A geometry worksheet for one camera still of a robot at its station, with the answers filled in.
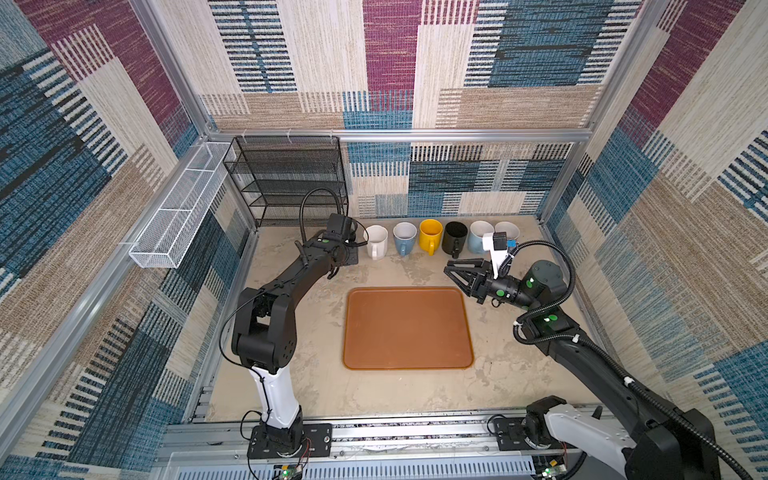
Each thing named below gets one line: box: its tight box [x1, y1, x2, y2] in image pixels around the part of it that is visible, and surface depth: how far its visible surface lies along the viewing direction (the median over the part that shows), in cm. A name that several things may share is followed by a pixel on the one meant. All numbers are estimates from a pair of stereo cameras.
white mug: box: [366, 224, 389, 261], surface depth 104 cm
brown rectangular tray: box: [343, 286, 474, 370], surface depth 94 cm
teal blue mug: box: [393, 221, 417, 257], surface depth 106 cm
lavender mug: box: [494, 221, 520, 240], surface depth 107 cm
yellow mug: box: [419, 218, 443, 256], surface depth 107 cm
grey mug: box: [346, 246, 359, 265], surface depth 88 cm
